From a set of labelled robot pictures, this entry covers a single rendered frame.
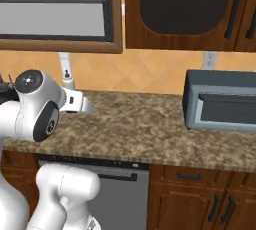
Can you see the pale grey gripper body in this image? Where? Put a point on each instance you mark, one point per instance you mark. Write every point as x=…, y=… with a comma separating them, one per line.
x=86, y=106

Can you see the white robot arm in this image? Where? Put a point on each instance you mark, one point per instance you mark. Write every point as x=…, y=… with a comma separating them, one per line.
x=30, y=114

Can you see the grey dishwasher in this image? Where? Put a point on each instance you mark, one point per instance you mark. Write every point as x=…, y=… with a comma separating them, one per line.
x=123, y=200

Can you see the white sink tap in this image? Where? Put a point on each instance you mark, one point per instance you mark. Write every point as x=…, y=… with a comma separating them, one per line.
x=65, y=64

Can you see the dark sink basin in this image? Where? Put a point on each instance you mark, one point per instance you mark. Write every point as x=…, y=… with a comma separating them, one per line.
x=6, y=96

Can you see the brown wooden base cupboard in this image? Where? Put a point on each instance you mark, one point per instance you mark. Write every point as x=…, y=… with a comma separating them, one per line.
x=20, y=174

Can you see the brown wooden drawer front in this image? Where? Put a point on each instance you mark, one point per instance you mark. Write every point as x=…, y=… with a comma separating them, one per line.
x=200, y=176
x=246, y=181

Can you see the blue grey toaster oven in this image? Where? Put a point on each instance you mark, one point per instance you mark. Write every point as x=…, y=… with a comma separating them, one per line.
x=220, y=104

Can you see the brown wooden base cupboard door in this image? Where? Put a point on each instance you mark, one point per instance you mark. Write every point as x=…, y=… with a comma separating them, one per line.
x=245, y=212
x=181, y=209

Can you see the wooden cupboard door, dark glass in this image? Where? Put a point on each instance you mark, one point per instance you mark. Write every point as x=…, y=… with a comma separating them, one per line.
x=186, y=4

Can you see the window with brown wooden frame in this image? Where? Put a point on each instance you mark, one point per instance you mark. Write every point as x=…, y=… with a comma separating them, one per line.
x=50, y=17

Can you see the white wall power outlet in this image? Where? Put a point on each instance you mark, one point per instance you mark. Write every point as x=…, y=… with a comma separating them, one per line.
x=209, y=60

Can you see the brown wooden wall cupboard door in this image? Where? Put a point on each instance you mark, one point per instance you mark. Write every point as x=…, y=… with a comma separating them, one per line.
x=246, y=7

